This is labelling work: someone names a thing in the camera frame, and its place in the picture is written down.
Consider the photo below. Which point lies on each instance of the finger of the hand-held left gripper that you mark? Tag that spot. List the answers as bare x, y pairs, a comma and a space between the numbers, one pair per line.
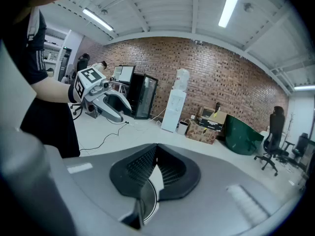
121, 102
110, 113

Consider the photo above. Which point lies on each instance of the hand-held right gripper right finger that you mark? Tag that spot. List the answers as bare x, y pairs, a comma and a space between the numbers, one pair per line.
221, 185

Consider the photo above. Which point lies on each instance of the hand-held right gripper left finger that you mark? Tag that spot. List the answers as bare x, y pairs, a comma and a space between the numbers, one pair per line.
93, 181

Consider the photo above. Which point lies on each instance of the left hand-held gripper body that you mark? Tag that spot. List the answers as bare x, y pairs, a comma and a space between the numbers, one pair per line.
88, 82

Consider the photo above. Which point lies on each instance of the person's left forearm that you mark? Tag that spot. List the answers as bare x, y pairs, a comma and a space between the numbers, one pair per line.
51, 91

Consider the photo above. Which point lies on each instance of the white desk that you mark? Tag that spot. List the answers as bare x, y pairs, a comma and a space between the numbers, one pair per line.
119, 85

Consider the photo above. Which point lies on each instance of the black glass-door fridge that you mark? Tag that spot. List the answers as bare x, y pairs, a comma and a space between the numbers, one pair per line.
141, 97

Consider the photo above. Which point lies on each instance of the white power strip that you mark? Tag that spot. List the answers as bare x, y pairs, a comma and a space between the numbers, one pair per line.
131, 124

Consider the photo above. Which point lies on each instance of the computer monitor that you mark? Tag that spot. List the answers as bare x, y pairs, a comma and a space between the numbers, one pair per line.
128, 74
117, 74

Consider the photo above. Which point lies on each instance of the white shelving unit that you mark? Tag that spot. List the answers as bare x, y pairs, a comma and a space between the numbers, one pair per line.
53, 55

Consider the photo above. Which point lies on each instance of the dark green curved panel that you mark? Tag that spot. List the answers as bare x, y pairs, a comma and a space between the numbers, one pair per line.
242, 139

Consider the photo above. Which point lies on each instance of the white water dispenser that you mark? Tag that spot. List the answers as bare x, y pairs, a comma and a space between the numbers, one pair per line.
172, 112

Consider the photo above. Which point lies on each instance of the printed brown cardboard box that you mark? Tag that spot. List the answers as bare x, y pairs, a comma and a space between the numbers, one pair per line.
199, 134

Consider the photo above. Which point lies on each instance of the person's black trousers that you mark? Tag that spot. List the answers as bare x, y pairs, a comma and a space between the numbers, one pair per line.
49, 126

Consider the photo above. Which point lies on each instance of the flat black box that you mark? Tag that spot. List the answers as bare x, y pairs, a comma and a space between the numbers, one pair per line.
211, 125

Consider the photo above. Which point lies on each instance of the white ceiling tube light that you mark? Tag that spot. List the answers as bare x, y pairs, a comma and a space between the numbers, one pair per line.
305, 87
98, 20
230, 5

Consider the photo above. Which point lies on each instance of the clear water jug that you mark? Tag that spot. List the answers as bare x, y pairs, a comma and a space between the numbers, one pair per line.
182, 80

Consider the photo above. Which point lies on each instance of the small white waste bin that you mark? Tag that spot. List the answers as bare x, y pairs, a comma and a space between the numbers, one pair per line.
182, 128

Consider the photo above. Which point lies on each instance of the plain yellow cardboard box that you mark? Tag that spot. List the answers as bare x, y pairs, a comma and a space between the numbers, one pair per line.
219, 117

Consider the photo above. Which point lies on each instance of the round ceiling smoke detector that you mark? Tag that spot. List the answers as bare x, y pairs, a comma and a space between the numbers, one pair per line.
248, 7
104, 11

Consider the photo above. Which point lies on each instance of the person's black striped shirt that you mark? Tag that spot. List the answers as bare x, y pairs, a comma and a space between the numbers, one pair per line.
22, 53

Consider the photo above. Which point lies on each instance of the open brown cardboard box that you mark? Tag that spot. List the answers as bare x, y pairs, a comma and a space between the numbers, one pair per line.
204, 112

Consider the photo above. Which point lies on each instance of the black office chair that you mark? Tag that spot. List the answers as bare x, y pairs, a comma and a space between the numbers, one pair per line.
304, 144
276, 131

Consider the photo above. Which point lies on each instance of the black bottle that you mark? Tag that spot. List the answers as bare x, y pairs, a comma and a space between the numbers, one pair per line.
218, 107

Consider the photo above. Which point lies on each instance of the thin coat rack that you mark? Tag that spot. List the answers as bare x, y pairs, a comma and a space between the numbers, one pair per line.
291, 124

